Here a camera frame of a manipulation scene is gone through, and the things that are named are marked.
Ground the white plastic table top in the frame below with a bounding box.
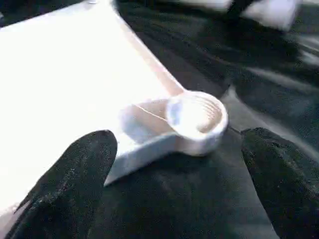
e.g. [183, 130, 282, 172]
[0, 0, 229, 217]

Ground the black work mat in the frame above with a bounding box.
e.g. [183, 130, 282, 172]
[0, 0, 319, 239]

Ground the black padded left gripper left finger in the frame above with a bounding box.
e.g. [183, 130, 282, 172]
[4, 128, 118, 239]

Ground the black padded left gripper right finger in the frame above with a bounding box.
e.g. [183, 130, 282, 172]
[240, 127, 319, 239]

